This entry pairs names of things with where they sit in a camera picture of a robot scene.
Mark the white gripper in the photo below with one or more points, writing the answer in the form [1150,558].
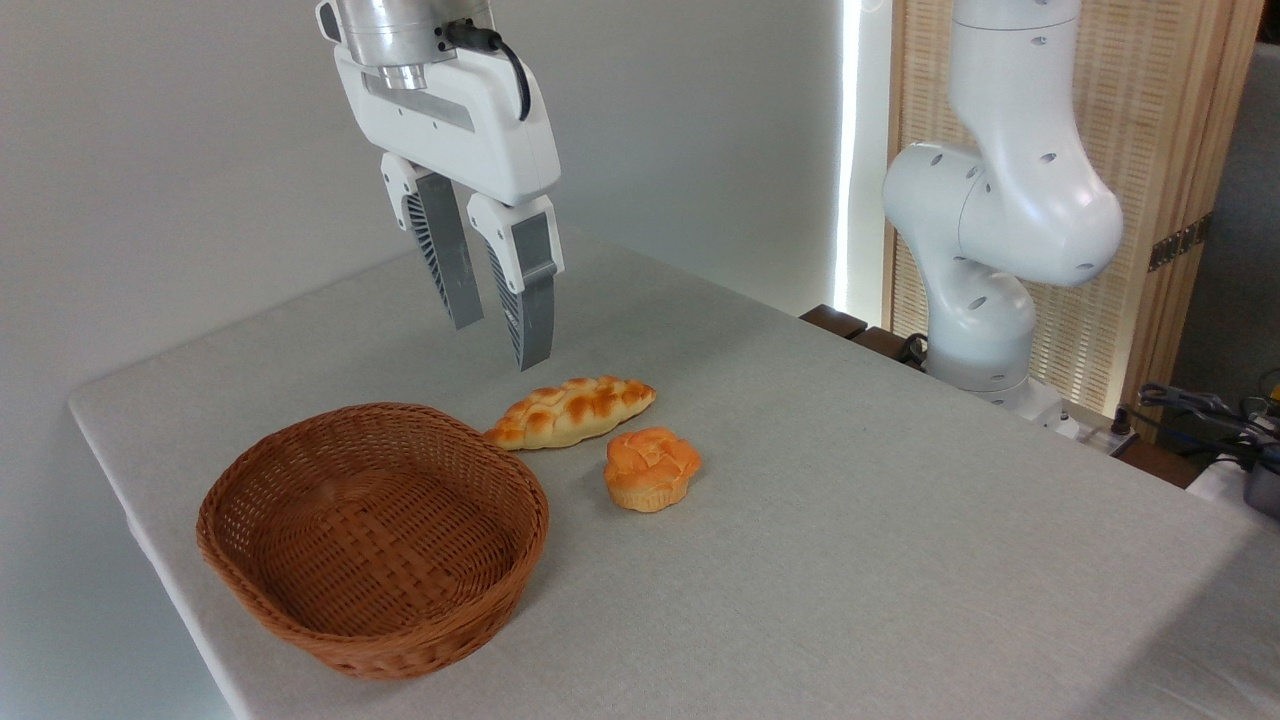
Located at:
[460,140]

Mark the long braided bread loaf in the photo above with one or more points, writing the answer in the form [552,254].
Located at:
[570,412]

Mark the round orange bread bun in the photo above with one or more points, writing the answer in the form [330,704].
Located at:
[650,470]

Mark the brown wicker basket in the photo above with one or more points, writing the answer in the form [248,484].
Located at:
[400,560]

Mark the grey tablecloth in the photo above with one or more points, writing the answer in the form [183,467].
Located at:
[800,560]

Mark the wooden bamboo folding screen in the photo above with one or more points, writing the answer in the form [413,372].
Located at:
[1150,100]

